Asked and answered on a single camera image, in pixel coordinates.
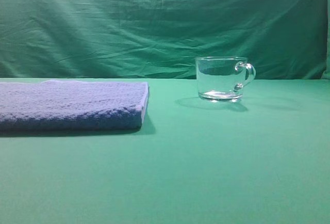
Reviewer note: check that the green backdrop cloth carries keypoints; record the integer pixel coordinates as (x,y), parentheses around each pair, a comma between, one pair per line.
(282,39)

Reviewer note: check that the transparent glass cup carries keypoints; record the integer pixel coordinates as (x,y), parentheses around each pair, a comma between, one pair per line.
(223,79)

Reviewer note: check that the folded blue towel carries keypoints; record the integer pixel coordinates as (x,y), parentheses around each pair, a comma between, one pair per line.
(73,105)

